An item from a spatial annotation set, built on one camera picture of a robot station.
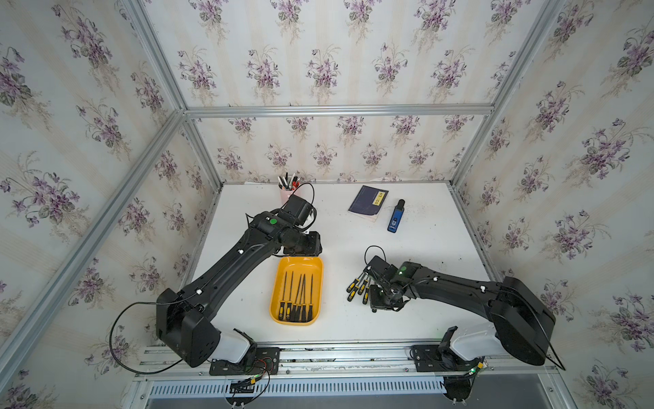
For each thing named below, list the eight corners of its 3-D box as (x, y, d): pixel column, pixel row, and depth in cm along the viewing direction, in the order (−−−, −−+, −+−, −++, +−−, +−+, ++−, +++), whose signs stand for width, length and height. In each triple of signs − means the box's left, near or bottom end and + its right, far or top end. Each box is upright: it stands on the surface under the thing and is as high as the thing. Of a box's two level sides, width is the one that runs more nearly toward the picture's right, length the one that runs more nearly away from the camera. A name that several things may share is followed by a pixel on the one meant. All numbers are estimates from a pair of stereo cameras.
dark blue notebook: (347, 213, 112) (348, 209, 110) (363, 187, 123) (363, 182, 120) (373, 223, 108) (374, 219, 106) (387, 195, 119) (388, 191, 117)
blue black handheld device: (386, 230, 106) (388, 223, 102) (395, 205, 115) (398, 198, 111) (396, 234, 105) (398, 226, 101) (404, 209, 114) (407, 201, 110)
